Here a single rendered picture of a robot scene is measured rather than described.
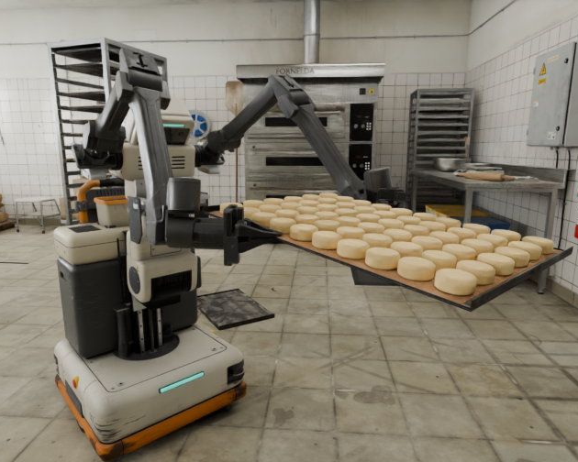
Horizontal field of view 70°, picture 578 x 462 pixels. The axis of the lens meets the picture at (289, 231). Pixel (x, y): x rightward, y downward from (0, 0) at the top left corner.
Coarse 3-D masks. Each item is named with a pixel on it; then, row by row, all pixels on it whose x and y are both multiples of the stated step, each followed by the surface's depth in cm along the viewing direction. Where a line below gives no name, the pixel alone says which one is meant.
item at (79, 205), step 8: (88, 192) 184; (96, 192) 186; (104, 192) 188; (112, 192) 190; (120, 192) 193; (88, 200) 183; (80, 208) 174; (88, 208) 178; (88, 216) 181; (96, 216) 183
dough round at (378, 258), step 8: (376, 248) 62; (384, 248) 62; (368, 256) 60; (376, 256) 59; (384, 256) 59; (392, 256) 59; (368, 264) 60; (376, 264) 59; (384, 264) 59; (392, 264) 59
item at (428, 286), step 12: (288, 240) 71; (324, 252) 66; (336, 252) 66; (552, 252) 73; (360, 264) 61; (456, 264) 63; (528, 264) 65; (384, 276) 57; (396, 276) 57; (504, 276) 59; (420, 288) 53; (432, 288) 53; (480, 288) 54; (456, 300) 50; (468, 300) 50
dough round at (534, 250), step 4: (508, 244) 70; (512, 244) 69; (516, 244) 69; (520, 244) 69; (524, 244) 70; (528, 244) 70; (532, 244) 70; (520, 248) 67; (524, 248) 67; (528, 248) 67; (532, 248) 67; (536, 248) 67; (540, 248) 68; (528, 252) 67; (532, 252) 67; (536, 252) 67; (540, 252) 68; (532, 256) 67; (536, 256) 67
